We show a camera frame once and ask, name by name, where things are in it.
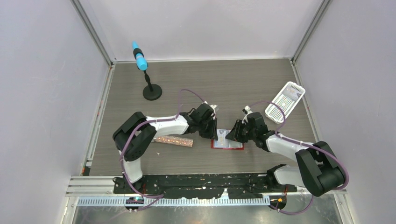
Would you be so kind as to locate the glittery sequin tube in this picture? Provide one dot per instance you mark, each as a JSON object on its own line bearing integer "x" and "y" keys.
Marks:
{"x": 174, "y": 140}

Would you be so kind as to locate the red leather card holder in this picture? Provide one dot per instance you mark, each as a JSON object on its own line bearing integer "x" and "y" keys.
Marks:
{"x": 223, "y": 143}

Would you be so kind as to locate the white slotted cable duct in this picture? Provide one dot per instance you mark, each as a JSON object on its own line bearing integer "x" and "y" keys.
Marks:
{"x": 140, "y": 201}

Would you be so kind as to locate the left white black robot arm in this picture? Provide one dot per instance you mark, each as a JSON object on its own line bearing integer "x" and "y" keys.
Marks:
{"x": 134, "y": 136}

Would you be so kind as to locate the blue microphone on black stand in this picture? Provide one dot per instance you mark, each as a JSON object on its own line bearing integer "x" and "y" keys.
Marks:
{"x": 152, "y": 91}

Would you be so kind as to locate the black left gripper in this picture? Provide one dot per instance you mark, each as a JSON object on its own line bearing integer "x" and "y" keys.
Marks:
{"x": 212, "y": 134}

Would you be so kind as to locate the white perforated plastic basket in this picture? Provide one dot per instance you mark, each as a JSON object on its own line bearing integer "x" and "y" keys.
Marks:
{"x": 284, "y": 102}

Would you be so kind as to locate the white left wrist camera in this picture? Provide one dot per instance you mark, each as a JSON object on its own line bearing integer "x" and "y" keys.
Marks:
{"x": 215, "y": 109}

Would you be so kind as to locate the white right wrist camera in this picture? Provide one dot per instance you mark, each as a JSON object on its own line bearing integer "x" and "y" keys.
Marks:
{"x": 246, "y": 110}

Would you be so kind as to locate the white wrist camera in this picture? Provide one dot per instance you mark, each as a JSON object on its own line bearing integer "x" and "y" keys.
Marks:
{"x": 215, "y": 109}
{"x": 246, "y": 110}

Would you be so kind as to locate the aluminium frame rail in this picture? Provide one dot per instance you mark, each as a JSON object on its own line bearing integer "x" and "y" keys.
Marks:
{"x": 104, "y": 185}

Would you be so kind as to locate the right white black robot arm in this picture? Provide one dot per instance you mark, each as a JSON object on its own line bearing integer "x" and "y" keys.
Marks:
{"x": 317, "y": 169}

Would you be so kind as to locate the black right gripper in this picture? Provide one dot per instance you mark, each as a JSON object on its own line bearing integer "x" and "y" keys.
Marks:
{"x": 235, "y": 134}

